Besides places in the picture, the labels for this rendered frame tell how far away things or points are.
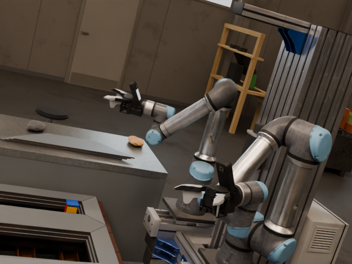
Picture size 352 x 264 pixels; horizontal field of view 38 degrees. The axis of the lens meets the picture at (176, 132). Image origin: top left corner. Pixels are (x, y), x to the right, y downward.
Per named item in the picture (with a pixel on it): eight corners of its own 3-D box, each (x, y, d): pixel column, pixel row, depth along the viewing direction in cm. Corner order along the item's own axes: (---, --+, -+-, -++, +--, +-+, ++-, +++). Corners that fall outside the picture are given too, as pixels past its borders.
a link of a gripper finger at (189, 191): (172, 204, 152) (201, 207, 154) (175, 184, 151) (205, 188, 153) (169, 200, 155) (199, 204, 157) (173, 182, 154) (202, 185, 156)
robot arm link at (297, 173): (260, 246, 204) (305, 117, 191) (292, 265, 194) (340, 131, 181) (243, 251, 195) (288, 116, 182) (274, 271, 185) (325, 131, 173)
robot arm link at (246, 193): (252, 186, 161) (232, 179, 167) (244, 187, 158) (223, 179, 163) (248, 209, 162) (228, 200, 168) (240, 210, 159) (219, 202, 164)
